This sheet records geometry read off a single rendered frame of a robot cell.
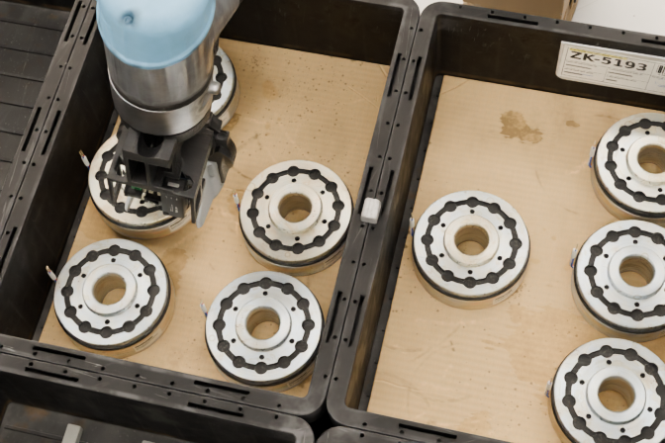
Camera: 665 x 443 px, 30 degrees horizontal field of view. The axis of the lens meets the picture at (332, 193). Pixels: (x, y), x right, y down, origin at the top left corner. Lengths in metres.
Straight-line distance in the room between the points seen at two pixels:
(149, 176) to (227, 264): 0.20
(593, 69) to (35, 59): 0.55
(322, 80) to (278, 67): 0.05
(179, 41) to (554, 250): 0.46
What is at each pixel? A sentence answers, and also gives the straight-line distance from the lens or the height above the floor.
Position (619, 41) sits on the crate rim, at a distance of 1.12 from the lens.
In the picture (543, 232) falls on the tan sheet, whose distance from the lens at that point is 1.14.
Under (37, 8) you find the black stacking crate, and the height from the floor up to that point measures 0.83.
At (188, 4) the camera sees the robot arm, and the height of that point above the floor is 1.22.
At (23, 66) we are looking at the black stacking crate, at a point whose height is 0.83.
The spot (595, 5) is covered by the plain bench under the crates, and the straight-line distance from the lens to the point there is 1.42.
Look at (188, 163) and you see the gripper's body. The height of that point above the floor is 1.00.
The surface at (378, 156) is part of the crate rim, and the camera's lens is 1.06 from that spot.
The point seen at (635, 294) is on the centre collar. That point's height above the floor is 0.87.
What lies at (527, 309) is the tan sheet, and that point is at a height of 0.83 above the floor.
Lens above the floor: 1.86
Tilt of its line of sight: 64 degrees down
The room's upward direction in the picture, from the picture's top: 9 degrees counter-clockwise
